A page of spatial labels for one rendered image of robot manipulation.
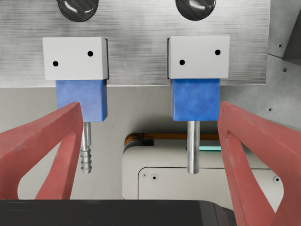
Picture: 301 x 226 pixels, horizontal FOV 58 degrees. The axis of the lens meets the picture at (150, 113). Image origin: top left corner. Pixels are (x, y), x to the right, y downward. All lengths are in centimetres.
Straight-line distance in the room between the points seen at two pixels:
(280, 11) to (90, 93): 23
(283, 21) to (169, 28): 14
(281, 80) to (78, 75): 23
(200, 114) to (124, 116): 90
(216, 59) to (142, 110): 91
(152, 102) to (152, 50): 87
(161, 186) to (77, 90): 70
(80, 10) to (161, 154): 68
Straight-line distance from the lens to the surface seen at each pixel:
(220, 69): 24
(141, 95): 112
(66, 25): 28
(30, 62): 29
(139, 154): 89
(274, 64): 35
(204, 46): 24
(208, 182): 93
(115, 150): 118
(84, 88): 26
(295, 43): 34
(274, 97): 35
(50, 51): 25
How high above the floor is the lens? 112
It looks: 80 degrees down
